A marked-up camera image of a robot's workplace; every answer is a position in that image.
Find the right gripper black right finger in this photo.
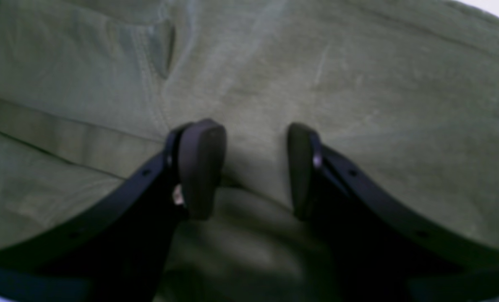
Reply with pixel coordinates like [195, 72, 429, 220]
[287, 122, 499, 302]

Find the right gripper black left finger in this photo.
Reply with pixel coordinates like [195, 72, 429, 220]
[0, 119, 227, 302]

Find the olive green T-shirt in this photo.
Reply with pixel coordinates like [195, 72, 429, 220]
[0, 0, 499, 302]

